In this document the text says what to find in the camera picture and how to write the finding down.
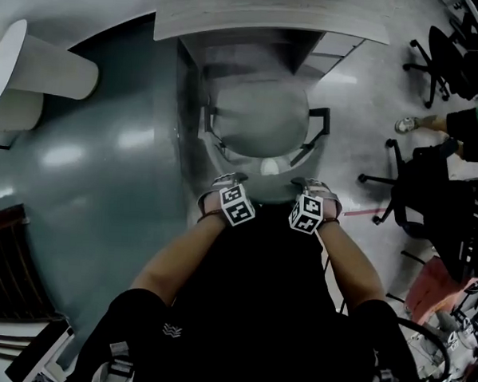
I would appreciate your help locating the red floor tape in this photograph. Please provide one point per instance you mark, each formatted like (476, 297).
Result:
(365, 213)

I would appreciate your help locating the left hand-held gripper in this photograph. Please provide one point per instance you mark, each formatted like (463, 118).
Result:
(236, 208)

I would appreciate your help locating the person's left forearm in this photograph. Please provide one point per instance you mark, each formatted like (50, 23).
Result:
(179, 255)

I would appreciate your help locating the grey wooden desk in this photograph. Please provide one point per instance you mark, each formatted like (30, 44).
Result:
(272, 12)

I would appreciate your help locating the dark wooden slatted bench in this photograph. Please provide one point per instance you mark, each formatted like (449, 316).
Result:
(3, 269)

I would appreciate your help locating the black office chair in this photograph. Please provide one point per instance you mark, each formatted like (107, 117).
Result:
(427, 188)
(440, 49)

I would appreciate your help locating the person's black shirt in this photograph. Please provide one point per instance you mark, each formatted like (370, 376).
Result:
(257, 299)

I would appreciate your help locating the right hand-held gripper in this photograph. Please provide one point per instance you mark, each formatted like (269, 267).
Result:
(306, 213)

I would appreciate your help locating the white round pedestal table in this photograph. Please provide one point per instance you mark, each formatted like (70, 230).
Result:
(57, 71)

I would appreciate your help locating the grey office chair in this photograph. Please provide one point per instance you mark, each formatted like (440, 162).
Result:
(262, 119)

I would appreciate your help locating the black flat panel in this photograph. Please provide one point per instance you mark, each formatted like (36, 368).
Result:
(40, 351)

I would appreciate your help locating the person's right forearm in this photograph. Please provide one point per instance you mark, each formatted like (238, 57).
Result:
(351, 268)

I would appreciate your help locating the white cylindrical stool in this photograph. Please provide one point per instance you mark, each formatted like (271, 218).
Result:
(15, 108)

